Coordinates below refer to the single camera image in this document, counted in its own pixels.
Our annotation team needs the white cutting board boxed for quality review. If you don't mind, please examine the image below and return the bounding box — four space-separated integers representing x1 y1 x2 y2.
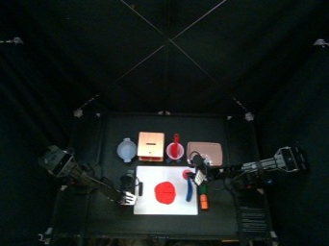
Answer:
132 165 200 216

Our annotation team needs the orange salmon sushi toy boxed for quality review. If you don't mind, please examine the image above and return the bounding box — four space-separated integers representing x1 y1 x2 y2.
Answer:
199 193 210 210

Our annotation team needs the pink rectangular tray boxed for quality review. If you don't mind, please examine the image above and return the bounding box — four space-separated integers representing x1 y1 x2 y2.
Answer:
184 141 223 167

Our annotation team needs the red toy food slice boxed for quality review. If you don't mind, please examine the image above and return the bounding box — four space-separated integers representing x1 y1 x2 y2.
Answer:
152 181 177 206

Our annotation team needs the red measuring cup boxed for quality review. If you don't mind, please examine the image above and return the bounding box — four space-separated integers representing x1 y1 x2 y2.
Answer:
165 133 185 163

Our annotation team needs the black panel with white text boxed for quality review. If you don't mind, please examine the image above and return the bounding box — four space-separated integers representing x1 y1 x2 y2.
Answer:
238 205 270 239

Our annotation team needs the blue-handled red toy tool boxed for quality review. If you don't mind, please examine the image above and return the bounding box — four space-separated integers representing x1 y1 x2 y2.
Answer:
180 168 195 203

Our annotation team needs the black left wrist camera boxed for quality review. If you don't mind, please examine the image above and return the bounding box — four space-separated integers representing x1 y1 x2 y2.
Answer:
119 173 144 197

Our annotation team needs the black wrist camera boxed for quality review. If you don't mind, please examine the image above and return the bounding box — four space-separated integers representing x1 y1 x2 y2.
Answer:
188 153 211 171
119 173 144 197

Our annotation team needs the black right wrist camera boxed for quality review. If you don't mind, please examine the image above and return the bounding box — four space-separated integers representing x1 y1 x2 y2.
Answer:
188 153 211 171

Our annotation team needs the thin metal frame rod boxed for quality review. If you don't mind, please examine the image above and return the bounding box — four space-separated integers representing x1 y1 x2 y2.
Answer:
78 0 227 110
119 0 251 114

